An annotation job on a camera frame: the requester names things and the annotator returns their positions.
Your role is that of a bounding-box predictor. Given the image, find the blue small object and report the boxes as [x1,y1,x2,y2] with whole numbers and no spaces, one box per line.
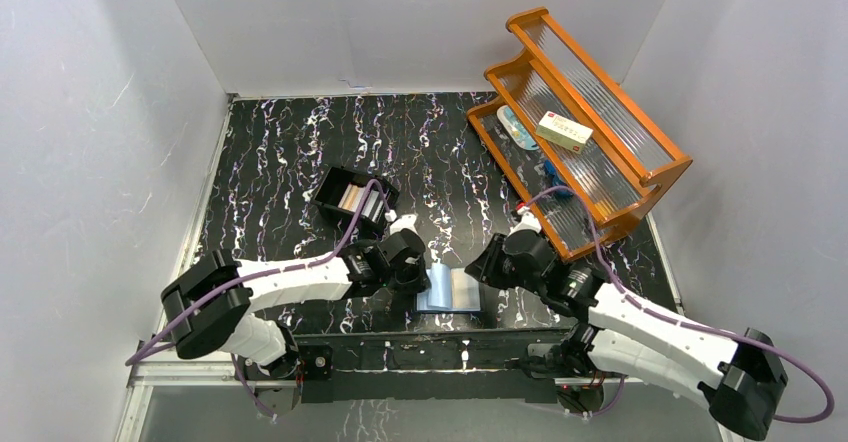
[543,160,567,187]

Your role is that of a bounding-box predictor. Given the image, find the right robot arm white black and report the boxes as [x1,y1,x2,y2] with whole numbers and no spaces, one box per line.
[465,229,788,441]

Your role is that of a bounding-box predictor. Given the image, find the white blue oval package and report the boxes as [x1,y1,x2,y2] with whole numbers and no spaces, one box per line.
[496,105,539,151]

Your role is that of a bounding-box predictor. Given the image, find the black box of cards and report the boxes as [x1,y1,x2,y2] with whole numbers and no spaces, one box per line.
[310,166,399,235]

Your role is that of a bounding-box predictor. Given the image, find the black card holder wallet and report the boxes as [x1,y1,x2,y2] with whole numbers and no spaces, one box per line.
[415,263,483,313]

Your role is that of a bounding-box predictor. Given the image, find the orange wooden shelf rack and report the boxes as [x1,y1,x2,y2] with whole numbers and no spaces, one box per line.
[467,7,692,260]

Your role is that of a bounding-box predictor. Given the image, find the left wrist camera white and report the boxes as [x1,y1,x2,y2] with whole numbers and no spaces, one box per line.
[389,214,418,235]

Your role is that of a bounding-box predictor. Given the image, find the cream cardboard box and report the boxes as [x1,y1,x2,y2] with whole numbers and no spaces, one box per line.
[535,111,593,153]

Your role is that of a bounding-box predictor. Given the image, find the black aluminium base frame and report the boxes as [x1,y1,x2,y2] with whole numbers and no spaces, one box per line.
[129,329,730,407]

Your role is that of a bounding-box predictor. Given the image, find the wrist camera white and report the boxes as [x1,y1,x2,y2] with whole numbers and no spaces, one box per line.
[389,214,418,235]
[510,206,542,234]

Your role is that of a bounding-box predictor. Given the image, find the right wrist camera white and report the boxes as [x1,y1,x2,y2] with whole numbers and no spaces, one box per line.
[510,206,542,234]

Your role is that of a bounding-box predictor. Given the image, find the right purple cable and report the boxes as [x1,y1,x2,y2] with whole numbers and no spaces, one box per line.
[516,185,836,425]

